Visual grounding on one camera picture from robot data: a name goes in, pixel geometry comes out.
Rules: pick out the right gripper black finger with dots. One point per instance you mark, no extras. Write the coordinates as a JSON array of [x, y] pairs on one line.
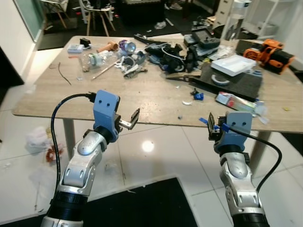
[[217, 124], [211, 127]]

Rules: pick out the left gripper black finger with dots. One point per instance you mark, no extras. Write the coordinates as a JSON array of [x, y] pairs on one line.
[[129, 125], [136, 115]]

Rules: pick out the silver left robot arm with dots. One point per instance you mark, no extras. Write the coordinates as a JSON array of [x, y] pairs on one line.
[[78, 170]]

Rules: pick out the blue tape scrap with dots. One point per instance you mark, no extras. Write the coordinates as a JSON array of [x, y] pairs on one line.
[[204, 119]]

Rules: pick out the light wooden table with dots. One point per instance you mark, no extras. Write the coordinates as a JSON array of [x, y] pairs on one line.
[[142, 94]]

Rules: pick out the silver red snack wrapper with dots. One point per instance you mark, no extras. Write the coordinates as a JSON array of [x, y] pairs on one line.
[[232, 100]]

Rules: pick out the small blue plastic part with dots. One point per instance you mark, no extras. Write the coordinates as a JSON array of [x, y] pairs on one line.
[[198, 96]]

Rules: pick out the black flat board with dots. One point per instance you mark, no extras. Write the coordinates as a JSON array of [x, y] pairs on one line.
[[236, 85]]

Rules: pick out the thin wooden stick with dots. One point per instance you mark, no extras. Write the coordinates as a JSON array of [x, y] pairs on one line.
[[104, 71]]

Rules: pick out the white grey mechanism part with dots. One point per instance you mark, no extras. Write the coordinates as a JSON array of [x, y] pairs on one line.
[[129, 64]]

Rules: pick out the crushed clear plastic bottle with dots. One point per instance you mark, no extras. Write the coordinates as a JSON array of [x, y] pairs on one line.
[[97, 59]]

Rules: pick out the white flat tray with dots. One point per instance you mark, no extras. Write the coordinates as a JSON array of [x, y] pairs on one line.
[[232, 64]]

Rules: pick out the purple drink can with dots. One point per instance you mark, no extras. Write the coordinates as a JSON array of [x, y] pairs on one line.
[[127, 46]]

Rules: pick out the orange scrap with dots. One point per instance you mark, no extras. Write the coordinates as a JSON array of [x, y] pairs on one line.
[[52, 155]]

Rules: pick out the small white box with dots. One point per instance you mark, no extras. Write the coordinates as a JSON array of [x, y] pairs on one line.
[[75, 48]]

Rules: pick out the small black block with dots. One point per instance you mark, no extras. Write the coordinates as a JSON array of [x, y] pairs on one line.
[[85, 42]]

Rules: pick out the black floor mat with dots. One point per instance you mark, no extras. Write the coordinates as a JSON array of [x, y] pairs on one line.
[[132, 208]]

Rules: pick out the crumpled white plastic bag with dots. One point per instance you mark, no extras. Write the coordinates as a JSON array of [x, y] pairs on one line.
[[38, 139]]

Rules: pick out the black handheld controller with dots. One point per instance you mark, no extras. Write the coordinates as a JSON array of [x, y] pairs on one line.
[[206, 37]]

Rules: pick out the orange and black tool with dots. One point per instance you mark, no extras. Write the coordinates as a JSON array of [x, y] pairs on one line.
[[274, 54]]

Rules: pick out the white shoe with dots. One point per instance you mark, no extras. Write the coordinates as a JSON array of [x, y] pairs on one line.
[[160, 24]]

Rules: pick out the tall clear plastic bottle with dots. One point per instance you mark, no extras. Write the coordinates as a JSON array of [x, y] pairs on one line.
[[234, 26]]

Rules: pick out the wooden leg chair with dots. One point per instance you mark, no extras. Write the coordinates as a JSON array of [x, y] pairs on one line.
[[97, 12]]

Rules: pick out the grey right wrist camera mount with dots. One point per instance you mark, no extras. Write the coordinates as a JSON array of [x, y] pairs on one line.
[[239, 124]]

